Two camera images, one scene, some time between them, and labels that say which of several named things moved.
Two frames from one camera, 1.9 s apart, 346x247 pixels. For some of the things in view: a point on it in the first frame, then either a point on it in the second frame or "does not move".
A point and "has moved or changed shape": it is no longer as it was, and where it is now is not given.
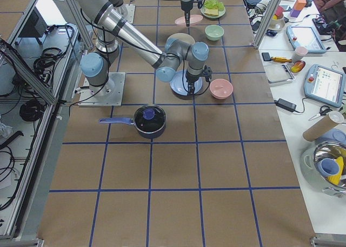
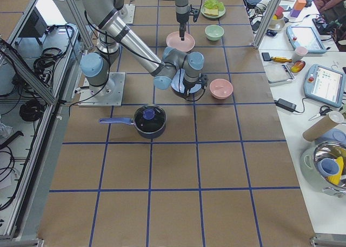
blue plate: x=179 y=82 does not move
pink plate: x=194 y=19 has moved or changed shape
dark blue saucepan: x=149 y=121 does not move
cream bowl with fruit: x=277 y=22 does not move
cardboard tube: x=334 y=118 does not move
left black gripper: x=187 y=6 -> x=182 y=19
